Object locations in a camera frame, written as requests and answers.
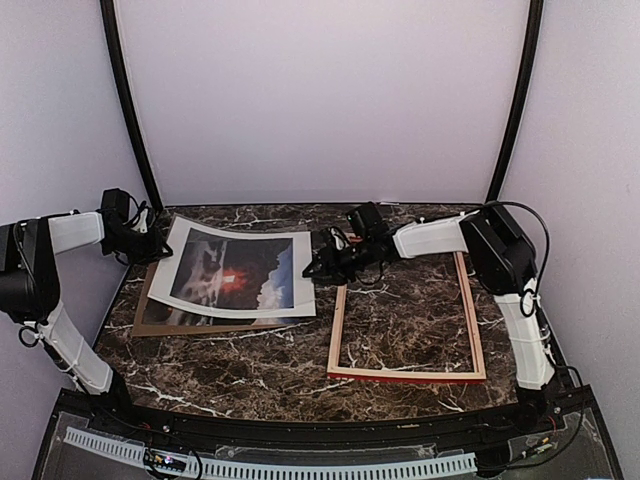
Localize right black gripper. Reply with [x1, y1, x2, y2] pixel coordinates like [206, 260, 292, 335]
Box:
[302, 238, 374, 286]

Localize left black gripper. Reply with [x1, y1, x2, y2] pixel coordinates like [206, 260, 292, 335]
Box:
[101, 225, 173, 265]

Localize white photo mat board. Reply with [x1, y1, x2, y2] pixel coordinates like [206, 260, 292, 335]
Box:
[147, 215, 316, 326]

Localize red wooden picture frame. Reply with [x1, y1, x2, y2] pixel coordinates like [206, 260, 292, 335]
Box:
[327, 251, 486, 384]

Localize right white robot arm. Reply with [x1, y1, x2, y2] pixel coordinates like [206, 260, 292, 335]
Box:
[302, 201, 556, 434]

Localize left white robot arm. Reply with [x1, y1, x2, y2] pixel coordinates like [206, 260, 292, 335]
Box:
[1, 209, 172, 436]

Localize landscape photo print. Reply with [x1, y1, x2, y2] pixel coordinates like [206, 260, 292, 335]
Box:
[142, 300, 300, 327]

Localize brown cardboard backing board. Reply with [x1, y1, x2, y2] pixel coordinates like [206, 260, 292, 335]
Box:
[132, 263, 301, 336]

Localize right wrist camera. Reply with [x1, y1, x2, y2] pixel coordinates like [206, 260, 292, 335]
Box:
[346, 202, 389, 240]

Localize left black corner post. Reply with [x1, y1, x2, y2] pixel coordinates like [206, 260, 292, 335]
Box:
[99, 0, 164, 211]

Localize black corner post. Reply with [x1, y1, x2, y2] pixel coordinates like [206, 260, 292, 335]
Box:
[99, 0, 164, 211]
[485, 0, 544, 203]

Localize white slotted cable duct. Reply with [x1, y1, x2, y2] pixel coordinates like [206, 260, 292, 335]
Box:
[64, 427, 477, 479]

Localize black front rail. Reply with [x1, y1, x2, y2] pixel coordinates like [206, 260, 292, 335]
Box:
[58, 392, 549, 451]

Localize right black corner post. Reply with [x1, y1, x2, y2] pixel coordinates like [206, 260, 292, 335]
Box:
[485, 0, 544, 203]

